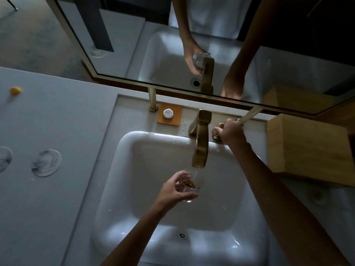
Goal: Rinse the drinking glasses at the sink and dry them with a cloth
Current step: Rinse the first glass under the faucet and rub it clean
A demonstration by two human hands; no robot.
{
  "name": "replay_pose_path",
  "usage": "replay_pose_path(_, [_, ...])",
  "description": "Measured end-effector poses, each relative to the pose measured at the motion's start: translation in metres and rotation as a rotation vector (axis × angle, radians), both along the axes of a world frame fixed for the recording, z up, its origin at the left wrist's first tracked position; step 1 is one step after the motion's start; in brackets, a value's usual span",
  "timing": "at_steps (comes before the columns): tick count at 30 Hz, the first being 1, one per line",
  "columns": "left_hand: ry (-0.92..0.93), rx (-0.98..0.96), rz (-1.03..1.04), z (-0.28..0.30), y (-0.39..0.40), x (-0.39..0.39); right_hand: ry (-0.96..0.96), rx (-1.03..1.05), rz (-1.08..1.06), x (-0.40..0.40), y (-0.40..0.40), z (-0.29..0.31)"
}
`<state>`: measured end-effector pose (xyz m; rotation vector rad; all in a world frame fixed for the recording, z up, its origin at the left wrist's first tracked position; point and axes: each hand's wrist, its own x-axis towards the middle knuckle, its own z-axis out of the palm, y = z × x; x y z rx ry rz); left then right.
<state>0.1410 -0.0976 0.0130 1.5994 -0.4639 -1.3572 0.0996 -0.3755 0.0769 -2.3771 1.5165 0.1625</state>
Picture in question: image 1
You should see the gold mirror support post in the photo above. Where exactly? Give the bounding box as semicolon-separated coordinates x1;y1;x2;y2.
237;106;263;125
147;87;159;113

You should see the wooden box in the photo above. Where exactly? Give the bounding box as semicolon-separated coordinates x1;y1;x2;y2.
267;113;355;187

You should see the person's right forearm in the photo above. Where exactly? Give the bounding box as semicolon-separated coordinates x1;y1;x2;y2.
230;141;350;266

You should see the person's left forearm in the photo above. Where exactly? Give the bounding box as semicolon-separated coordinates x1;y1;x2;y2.
101;205;167;266

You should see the gold faucet handle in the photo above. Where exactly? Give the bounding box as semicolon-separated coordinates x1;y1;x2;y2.
212;123;225;143

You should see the person's left hand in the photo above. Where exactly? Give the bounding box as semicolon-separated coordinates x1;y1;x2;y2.
154;170;199;216

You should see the gold framed mirror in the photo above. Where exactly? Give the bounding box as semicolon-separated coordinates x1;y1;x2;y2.
44;0;355;118

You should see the clear drinking glass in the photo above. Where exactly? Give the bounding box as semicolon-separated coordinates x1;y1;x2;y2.
179;168;205;202
308;187;332;208

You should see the gold faucet spout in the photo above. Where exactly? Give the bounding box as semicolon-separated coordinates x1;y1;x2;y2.
188;109;213;169

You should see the round paper coaster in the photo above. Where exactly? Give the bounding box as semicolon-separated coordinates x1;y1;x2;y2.
0;146;13;173
31;149;62;178

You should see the person's right hand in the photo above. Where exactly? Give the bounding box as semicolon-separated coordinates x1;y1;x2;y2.
213;118;247;146

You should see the white ceramic sink basin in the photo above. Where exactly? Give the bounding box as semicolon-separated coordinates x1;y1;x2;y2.
91;131;268;266

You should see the orange soap dish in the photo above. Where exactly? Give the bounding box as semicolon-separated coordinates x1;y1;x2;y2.
157;102;183;126

